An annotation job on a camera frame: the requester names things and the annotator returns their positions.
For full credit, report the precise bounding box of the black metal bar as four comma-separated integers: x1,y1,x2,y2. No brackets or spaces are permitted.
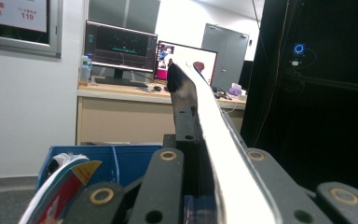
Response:
287,73,358,94

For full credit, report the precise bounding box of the portrait cover magazine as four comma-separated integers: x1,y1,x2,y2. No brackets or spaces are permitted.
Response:
18,152,103,224

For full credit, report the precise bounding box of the dark screen monitor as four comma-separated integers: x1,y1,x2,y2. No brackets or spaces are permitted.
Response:
84,20,158,80

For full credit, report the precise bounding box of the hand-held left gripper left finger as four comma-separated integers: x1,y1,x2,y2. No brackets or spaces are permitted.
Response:
171,90,205,145

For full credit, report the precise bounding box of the grey door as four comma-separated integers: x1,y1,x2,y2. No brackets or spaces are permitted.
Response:
200,22,250,93

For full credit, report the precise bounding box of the beige wooden desk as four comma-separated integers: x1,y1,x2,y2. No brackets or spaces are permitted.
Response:
76,81,248,147

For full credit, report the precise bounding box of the black keyboard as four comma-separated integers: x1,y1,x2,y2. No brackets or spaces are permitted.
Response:
94,77,149,89

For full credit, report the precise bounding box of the clear plastic bottle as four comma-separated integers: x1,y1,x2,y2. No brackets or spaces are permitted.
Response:
78,54,93,87

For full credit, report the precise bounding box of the silver framed notice board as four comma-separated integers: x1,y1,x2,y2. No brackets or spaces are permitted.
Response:
0,0,63,59

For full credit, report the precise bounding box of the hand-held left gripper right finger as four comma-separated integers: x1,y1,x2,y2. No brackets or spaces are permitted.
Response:
222,111,249,153

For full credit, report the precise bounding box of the purple pack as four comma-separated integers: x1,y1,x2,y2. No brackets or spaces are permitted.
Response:
227,83,242,97

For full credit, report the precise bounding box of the red planet cover magazine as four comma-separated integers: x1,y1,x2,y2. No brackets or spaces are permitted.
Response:
164,53,279,224

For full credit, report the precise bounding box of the thin yellowish hanging cable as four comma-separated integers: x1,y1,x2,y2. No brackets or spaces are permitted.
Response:
251,0,285,147

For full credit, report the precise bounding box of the blue plastic file rack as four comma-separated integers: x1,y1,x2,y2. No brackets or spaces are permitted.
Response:
36,143,164,192

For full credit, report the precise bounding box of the camera with blue ring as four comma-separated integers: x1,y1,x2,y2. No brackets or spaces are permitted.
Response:
288,42,308,68

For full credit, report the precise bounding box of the white screen monitor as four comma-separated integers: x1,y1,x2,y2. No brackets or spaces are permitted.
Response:
154,40,218,87

